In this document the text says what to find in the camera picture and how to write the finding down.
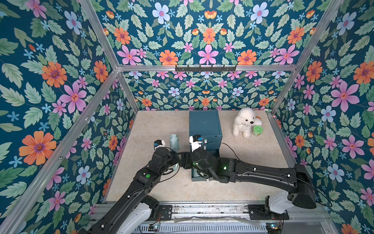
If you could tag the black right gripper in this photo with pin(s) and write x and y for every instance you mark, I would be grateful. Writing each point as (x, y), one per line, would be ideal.
(187, 159)

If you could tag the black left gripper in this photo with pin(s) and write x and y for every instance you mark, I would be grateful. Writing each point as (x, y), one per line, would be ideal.
(170, 154)

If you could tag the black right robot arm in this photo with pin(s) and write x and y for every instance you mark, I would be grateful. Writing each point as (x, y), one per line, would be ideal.
(295, 182)

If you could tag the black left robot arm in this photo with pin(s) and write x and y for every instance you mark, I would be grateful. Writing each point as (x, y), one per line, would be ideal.
(136, 206)

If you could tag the teal drawer cabinet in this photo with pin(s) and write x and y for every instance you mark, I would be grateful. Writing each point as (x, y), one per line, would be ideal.
(207, 125)

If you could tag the white plush dog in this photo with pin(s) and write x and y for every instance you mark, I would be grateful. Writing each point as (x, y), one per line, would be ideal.
(244, 122)

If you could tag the green lidded cup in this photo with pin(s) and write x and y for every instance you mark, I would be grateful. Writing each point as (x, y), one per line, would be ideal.
(257, 130)

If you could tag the orange white toy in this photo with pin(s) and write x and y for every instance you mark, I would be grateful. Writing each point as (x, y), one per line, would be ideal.
(258, 121)

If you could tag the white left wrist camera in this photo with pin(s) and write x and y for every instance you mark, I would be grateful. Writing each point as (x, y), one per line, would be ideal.
(159, 144)

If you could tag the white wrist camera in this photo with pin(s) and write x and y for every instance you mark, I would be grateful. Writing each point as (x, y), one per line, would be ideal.
(196, 141)
(159, 144)

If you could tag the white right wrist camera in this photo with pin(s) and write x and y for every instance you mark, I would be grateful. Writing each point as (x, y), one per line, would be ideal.
(196, 141)

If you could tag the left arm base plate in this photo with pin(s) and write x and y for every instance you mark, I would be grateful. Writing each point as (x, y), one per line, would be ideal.
(162, 213)

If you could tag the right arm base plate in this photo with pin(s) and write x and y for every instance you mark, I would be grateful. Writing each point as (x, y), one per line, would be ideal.
(259, 212)

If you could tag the black wall hook rail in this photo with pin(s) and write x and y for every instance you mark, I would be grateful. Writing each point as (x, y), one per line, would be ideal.
(205, 68)

